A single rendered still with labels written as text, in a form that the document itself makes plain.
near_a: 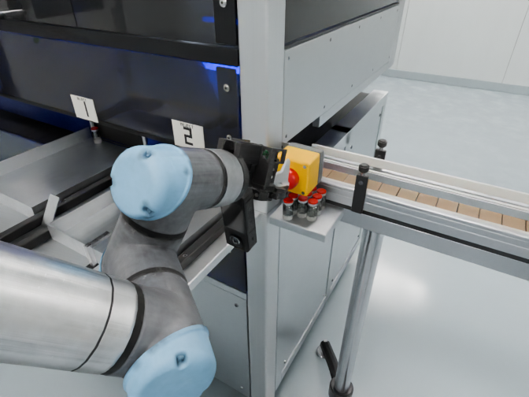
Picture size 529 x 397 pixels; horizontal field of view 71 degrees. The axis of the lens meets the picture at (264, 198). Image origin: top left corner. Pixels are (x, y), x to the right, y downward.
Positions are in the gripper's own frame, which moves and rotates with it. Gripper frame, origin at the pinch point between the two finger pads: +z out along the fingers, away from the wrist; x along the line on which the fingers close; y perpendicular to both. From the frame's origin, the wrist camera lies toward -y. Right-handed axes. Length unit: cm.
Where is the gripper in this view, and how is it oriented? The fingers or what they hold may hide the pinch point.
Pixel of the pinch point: (280, 185)
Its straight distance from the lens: 67.5
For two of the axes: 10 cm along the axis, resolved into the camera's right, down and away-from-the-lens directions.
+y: 2.1, -9.6, -1.9
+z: 4.5, -0.8, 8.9
